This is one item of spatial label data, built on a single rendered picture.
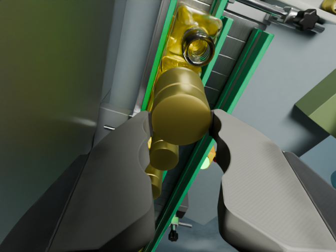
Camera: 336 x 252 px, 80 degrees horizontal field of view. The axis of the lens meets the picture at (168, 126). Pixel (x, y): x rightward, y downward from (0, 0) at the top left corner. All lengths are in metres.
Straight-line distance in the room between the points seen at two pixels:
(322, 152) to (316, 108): 1.43
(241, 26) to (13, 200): 0.45
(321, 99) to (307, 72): 0.09
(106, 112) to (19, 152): 0.36
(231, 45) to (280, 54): 0.22
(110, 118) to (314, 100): 0.57
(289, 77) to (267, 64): 0.08
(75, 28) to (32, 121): 0.10
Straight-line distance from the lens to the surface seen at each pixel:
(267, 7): 0.40
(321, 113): 0.70
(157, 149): 0.22
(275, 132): 0.78
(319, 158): 2.13
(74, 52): 0.25
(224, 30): 0.38
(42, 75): 0.20
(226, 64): 0.48
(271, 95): 0.70
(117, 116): 0.54
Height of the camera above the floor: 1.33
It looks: 57 degrees down
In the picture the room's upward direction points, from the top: 176 degrees counter-clockwise
